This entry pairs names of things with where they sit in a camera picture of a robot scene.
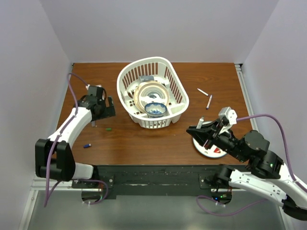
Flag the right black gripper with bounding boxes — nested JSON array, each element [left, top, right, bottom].
[[186, 117, 247, 161]]

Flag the white marker pen green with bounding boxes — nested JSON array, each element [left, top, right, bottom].
[[196, 116, 204, 129]]

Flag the white marker pen blue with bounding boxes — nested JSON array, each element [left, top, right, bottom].
[[206, 94, 213, 110]]

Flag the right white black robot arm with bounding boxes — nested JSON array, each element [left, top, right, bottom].
[[186, 119, 307, 221]]

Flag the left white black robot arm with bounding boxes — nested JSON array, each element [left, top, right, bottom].
[[35, 85, 116, 188]]

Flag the small white pen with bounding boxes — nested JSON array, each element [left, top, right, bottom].
[[197, 88, 209, 96]]

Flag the watermelon pattern plate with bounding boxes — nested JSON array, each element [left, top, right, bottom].
[[192, 121, 228, 159]]

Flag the blue white patterned bowl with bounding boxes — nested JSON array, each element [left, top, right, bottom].
[[144, 102, 167, 118]]

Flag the tan rimmed plate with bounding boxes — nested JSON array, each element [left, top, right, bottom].
[[134, 80, 170, 113]]

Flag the grey object in basket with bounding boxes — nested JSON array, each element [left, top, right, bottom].
[[138, 75, 154, 83]]

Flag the white plastic dish basket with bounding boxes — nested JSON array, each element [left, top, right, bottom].
[[117, 57, 189, 129]]

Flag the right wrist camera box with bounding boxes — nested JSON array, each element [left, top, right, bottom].
[[218, 107, 237, 134]]

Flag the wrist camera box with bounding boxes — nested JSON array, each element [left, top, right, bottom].
[[87, 85, 104, 98], [218, 107, 237, 134]]

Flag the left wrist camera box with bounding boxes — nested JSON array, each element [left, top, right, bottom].
[[87, 85, 104, 98]]

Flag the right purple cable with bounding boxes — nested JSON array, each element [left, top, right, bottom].
[[236, 114, 307, 190]]

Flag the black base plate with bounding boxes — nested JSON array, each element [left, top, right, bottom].
[[71, 164, 242, 199]]

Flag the aluminium rail frame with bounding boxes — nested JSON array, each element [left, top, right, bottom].
[[234, 63, 259, 131]]

